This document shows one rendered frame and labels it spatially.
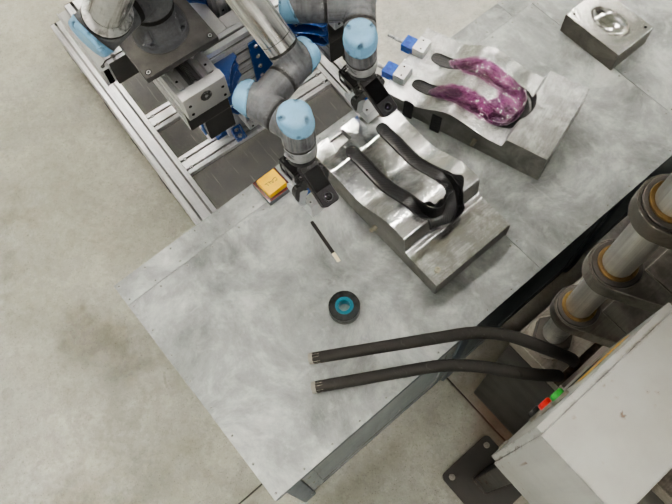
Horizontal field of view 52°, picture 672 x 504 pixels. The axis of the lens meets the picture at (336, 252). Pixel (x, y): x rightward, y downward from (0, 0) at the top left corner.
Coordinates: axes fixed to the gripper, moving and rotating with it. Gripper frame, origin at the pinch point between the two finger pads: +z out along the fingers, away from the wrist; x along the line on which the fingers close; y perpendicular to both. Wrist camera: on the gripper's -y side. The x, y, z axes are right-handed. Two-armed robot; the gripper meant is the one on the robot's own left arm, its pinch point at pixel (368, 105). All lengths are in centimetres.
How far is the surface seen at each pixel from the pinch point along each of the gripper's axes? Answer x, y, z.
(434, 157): -3.8, -22.0, 2.2
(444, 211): 4.3, -34.7, 1.7
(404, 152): 0.6, -15.2, 4.5
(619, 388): 20, -80, -68
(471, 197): -3.8, -36.4, 3.0
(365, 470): 69, -75, 76
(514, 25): -56, -3, 22
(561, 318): 7, -72, -21
